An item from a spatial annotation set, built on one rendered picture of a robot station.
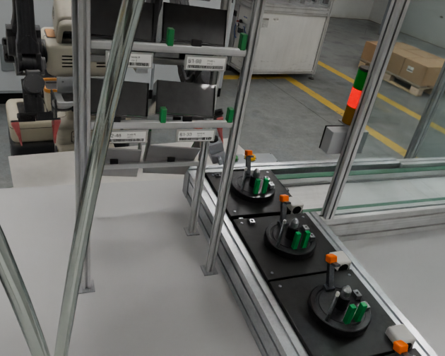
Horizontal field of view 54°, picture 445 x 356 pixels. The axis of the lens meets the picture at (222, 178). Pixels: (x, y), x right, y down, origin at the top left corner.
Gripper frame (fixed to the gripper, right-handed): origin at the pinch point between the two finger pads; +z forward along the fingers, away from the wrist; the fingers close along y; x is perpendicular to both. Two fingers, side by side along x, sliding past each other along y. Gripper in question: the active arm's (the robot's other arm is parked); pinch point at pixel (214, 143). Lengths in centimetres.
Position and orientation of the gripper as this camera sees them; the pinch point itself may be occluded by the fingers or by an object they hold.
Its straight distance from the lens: 132.3
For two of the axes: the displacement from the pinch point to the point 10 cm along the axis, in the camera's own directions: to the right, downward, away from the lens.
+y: 9.6, -2.8, 1.0
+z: 2.9, 9.4, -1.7
